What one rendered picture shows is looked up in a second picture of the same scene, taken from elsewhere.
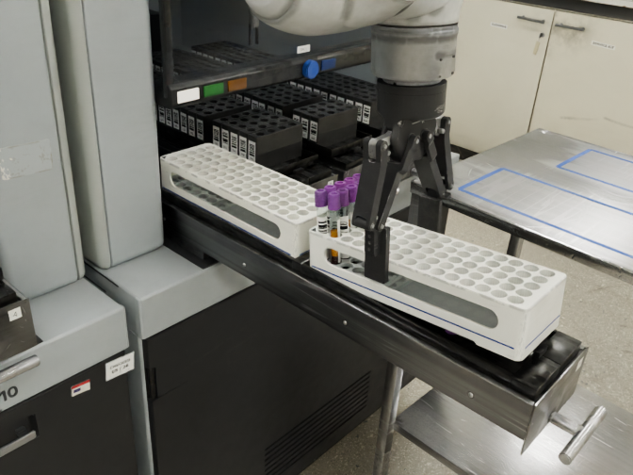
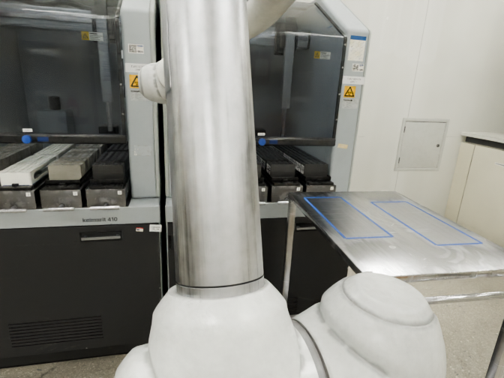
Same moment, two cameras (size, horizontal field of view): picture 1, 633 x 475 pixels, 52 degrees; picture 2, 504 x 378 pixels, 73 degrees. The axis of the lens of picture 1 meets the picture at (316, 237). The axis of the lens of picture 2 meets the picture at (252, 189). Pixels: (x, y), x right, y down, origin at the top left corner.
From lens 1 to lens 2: 77 cm
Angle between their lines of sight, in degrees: 35
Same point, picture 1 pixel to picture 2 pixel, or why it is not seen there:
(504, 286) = not seen: hidden behind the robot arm
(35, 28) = (150, 111)
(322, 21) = (153, 96)
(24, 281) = (137, 190)
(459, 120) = (472, 217)
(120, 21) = not seen: hidden behind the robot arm
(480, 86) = (486, 199)
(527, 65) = not seen: outside the picture
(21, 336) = (121, 201)
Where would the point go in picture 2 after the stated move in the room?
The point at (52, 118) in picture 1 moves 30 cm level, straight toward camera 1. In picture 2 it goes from (152, 139) to (103, 153)
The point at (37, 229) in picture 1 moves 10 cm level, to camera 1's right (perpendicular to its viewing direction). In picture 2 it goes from (143, 174) to (159, 179)
